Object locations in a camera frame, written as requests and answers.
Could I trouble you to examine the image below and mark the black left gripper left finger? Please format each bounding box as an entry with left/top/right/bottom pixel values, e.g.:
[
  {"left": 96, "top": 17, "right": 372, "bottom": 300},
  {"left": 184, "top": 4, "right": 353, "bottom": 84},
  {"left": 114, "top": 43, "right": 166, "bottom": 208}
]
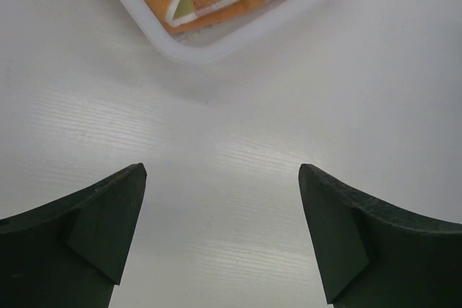
[{"left": 1, "top": 163, "right": 147, "bottom": 307}]

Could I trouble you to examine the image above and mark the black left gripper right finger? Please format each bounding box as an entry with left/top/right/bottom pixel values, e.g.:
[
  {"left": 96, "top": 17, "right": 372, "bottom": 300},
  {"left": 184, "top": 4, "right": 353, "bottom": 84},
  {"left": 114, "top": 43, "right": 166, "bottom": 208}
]
[{"left": 298, "top": 164, "right": 461, "bottom": 307}]

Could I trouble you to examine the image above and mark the white plastic mesh basket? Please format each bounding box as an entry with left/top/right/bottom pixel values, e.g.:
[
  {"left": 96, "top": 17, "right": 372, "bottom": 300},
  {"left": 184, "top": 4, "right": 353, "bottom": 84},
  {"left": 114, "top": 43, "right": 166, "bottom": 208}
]
[{"left": 119, "top": 0, "right": 328, "bottom": 65}]

